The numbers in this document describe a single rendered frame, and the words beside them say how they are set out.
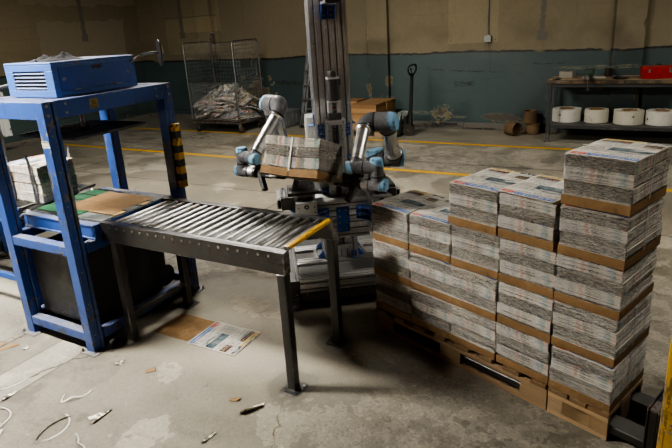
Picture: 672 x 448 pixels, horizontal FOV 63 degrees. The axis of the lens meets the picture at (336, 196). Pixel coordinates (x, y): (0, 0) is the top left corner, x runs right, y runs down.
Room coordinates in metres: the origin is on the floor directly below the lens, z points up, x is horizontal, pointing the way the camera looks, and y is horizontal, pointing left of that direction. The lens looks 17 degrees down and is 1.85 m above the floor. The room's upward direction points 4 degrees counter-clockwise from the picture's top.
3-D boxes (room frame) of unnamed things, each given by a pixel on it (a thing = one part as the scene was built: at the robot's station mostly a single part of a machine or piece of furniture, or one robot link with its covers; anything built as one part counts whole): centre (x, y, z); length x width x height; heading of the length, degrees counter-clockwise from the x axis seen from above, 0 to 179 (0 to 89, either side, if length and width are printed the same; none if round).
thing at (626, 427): (2.32, -0.99, 0.05); 1.05 x 0.10 x 0.04; 40
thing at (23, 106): (3.59, 1.60, 1.50); 0.94 x 0.68 x 0.10; 150
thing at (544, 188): (2.49, -0.99, 1.06); 0.37 x 0.28 x 0.01; 129
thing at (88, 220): (3.59, 1.60, 0.75); 0.70 x 0.65 x 0.10; 60
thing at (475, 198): (2.71, -0.81, 0.95); 0.38 x 0.29 x 0.23; 130
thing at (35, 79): (3.59, 1.60, 1.65); 0.60 x 0.45 x 0.20; 150
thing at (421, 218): (2.81, -0.72, 0.42); 1.17 x 0.39 x 0.83; 40
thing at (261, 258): (2.86, 0.85, 0.74); 1.34 x 0.05 x 0.12; 60
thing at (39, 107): (3.06, 1.56, 0.77); 0.09 x 0.09 x 1.55; 60
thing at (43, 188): (3.87, 2.10, 0.93); 0.38 x 0.30 x 0.26; 60
